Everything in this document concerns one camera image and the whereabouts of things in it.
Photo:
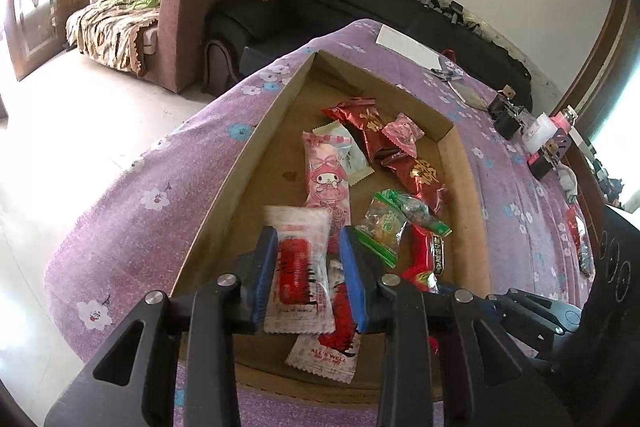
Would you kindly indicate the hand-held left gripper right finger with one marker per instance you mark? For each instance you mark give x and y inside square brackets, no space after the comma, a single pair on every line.
[354,287]

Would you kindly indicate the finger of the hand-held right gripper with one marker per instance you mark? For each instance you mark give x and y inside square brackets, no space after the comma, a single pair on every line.
[520,322]
[545,307]

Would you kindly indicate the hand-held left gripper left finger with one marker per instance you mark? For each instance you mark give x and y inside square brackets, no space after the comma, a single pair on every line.
[262,287]

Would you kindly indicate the white red snack packet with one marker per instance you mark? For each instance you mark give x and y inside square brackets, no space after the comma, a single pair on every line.
[327,347]
[297,272]

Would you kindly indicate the green snack packet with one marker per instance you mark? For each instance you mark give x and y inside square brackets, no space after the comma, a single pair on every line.
[382,229]

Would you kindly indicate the long red snack packet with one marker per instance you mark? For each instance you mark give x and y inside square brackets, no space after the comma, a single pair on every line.
[425,257]

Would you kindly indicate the pink cartoon snack packet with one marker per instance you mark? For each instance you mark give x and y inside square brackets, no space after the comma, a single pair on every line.
[326,179]

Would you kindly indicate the cardboard box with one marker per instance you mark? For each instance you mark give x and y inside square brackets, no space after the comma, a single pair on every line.
[280,167]

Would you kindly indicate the white pale-green snack packet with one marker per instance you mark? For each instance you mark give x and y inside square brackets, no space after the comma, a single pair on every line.
[352,154]

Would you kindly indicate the small pink snack packet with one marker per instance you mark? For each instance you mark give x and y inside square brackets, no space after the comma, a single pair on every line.
[405,135]

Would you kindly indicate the red packet with dark print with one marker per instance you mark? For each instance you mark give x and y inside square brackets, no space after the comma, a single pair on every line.
[576,227]

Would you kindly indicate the crumpled white cloth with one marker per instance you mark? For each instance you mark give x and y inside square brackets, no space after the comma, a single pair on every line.
[569,182]

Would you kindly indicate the red gold-print snack packet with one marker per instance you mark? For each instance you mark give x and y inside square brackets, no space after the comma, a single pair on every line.
[419,178]
[362,123]

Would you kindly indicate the black clamp stand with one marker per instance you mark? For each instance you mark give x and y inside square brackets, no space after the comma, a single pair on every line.
[507,117]
[546,157]

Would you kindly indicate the purple floral blanket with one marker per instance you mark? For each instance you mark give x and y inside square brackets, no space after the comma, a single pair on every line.
[150,187]

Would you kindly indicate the white pink container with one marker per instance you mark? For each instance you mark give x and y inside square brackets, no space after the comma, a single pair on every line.
[545,127]

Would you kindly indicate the brown notebook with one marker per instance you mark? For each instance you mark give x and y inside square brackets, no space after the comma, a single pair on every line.
[470,94]

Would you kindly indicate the metal scissors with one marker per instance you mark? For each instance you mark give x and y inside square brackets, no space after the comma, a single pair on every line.
[446,72]

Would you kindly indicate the white paper sheet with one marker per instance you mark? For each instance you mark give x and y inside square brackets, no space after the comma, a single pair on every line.
[405,44]

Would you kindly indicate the red plastic bag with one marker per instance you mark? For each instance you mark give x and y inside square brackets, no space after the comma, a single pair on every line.
[448,55]

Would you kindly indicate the black sofa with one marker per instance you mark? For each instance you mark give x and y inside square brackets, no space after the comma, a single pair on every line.
[380,24]

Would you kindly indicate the brown armchair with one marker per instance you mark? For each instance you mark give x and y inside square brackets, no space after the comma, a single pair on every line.
[200,12]

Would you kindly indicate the patterned throw blanket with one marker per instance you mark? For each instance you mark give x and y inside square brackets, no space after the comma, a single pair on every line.
[112,27]

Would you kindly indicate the wooden window frame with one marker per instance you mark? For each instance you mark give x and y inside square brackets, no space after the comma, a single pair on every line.
[597,57]

